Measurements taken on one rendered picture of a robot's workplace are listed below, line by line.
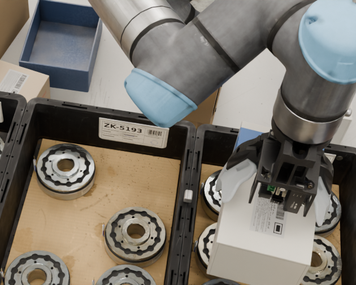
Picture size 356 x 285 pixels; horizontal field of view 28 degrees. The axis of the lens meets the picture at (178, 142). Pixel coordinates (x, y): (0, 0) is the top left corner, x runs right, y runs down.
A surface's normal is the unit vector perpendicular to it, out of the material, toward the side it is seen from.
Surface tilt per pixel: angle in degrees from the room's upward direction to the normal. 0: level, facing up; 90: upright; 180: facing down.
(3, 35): 90
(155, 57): 44
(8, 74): 0
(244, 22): 48
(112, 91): 0
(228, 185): 58
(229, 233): 0
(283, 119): 91
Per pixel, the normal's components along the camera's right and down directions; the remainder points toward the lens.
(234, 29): -0.09, 0.13
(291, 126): -0.62, 0.60
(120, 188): 0.11, -0.59
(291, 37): -0.68, 0.03
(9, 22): 0.94, 0.33
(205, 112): -0.22, 0.77
